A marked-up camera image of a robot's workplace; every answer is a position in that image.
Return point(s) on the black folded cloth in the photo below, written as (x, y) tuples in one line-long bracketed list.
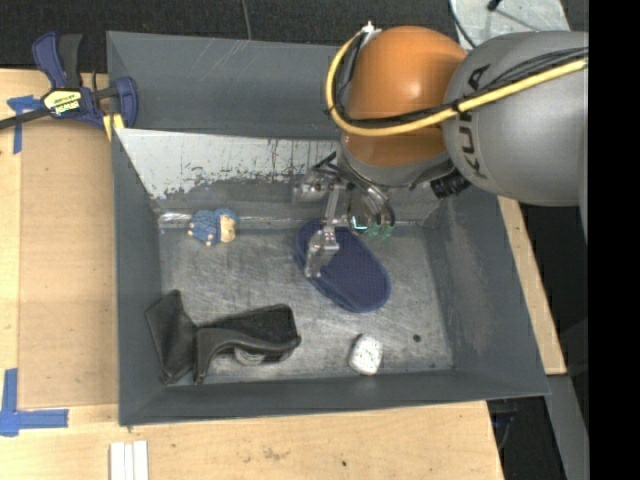
[(172, 333)]

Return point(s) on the grey metal bin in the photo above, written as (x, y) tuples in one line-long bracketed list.
[(280, 288)]

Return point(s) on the blue and tan toy figure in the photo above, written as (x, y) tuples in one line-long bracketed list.
[(212, 225)]

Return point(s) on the dark blue oval case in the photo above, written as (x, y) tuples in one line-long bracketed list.
[(357, 278)]

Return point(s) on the black pouch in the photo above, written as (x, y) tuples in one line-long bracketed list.
[(250, 330)]

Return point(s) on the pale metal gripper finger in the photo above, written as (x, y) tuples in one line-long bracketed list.
[(332, 243), (314, 260)]

